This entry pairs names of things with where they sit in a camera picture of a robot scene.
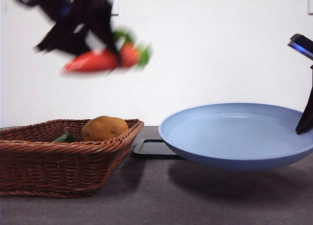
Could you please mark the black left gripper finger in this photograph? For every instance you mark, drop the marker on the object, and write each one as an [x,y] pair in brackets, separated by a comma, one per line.
[105,27]
[66,39]

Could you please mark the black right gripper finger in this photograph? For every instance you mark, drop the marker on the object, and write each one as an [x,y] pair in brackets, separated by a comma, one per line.
[306,117]

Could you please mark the orange carrot with green leaves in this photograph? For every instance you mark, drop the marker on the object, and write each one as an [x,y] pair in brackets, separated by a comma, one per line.
[95,62]

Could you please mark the blue round plate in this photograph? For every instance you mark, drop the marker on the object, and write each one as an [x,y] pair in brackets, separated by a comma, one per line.
[232,141]

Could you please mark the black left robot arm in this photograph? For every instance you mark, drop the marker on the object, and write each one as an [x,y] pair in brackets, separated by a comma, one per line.
[49,2]

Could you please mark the yellow-brown potato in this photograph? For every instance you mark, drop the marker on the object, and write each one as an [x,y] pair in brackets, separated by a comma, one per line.
[105,128]

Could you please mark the green pepper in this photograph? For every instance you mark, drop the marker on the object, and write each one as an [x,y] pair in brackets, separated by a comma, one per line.
[64,138]

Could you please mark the brown wicker basket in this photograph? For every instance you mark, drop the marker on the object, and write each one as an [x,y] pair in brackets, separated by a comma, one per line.
[61,168]

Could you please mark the black rectangular tray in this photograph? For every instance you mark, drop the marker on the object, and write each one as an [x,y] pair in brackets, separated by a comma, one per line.
[152,151]

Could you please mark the white wall power socket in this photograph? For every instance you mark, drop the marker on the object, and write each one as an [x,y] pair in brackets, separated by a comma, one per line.
[116,5]

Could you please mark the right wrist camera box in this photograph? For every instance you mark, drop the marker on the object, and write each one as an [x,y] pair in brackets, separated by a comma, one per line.
[302,45]

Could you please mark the white wall switch plate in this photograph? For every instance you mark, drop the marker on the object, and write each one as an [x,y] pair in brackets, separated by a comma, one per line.
[310,4]

